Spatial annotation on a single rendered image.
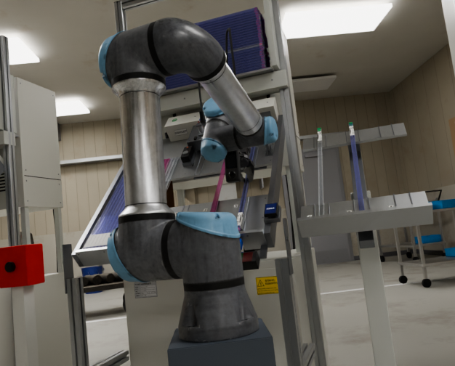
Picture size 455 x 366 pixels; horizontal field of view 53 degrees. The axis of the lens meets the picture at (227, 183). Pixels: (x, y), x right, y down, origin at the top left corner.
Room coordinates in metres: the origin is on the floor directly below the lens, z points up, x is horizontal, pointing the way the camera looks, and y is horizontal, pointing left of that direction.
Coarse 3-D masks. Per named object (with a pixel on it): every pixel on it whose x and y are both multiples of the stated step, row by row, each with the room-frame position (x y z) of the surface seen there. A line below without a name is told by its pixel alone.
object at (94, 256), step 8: (240, 232) 1.39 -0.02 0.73; (248, 232) 1.38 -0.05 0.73; (256, 232) 1.37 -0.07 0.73; (248, 240) 1.40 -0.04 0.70; (256, 240) 1.39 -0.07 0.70; (264, 240) 1.39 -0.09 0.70; (88, 248) 1.55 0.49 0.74; (96, 248) 1.54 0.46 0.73; (104, 248) 1.52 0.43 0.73; (248, 248) 1.42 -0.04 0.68; (256, 248) 1.42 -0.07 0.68; (80, 256) 1.57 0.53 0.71; (88, 256) 1.56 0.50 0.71; (96, 256) 1.56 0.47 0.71; (104, 256) 1.55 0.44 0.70; (88, 264) 1.59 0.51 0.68; (96, 264) 1.59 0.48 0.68
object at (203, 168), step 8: (168, 144) 1.99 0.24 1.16; (176, 144) 1.96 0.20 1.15; (184, 144) 1.94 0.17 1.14; (272, 144) 1.74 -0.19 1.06; (168, 152) 1.93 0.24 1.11; (176, 152) 1.91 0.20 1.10; (200, 152) 1.85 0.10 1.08; (248, 152) 1.74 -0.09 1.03; (256, 152) 1.73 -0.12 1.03; (264, 152) 1.71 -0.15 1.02; (200, 160) 1.80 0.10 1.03; (208, 160) 1.79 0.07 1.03; (256, 160) 1.69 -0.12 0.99; (264, 160) 1.67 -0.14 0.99; (272, 160) 1.66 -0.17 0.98; (176, 168) 1.81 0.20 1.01; (184, 168) 1.79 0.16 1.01; (192, 168) 1.78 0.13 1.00; (200, 168) 1.76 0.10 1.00; (208, 168) 1.74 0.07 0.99; (216, 168) 1.73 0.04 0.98; (256, 168) 1.72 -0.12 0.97; (176, 176) 1.77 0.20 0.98; (184, 176) 1.75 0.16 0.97; (192, 176) 1.74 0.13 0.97; (200, 176) 1.80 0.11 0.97; (208, 176) 1.78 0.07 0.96
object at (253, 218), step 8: (224, 200) 1.56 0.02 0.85; (232, 200) 1.55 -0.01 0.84; (240, 200) 1.54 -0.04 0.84; (248, 200) 1.52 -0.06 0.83; (256, 200) 1.51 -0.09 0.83; (264, 200) 1.50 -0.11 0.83; (176, 208) 1.61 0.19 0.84; (184, 208) 1.60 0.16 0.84; (192, 208) 1.58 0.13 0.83; (200, 208) 1.57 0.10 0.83; (208, 208) 1.56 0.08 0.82; (216, 208) 1.54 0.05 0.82; (224, 208) 1.53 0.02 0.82; (232, 208) 1.52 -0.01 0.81; (248, 208) 1.49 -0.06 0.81; (256, 208) 1.48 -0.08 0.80; (264, 208) 1.47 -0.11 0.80; (248, 216) 1.46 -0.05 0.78; (256, 216) 1.45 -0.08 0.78; (248, 224) 1.44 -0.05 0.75; (256, 224) 1.43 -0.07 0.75; (264, 224) 1.41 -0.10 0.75
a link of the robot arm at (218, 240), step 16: (176, 224) 0.87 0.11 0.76; (192, 224) 0.83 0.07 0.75; (208, 224) 0.82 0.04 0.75; (224, 224) 0.83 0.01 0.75; (176, 240) 0.85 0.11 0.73; (192, 240) 0.83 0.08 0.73; (208, 240) 0.82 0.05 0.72; (224, 240) 0.83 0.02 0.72; (176, 256) 0.85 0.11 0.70; (192, 256) 0.83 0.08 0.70; (208, 256) 0.82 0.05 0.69; (224, 256) 0.83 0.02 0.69; (240, 256) 0.86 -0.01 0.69; (176, 272) 0.87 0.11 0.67; (192, 272) 0.84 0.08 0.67; (208, 272) 0.82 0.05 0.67; (224, 272) 0.83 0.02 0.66; (240, 272) 0.86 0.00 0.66
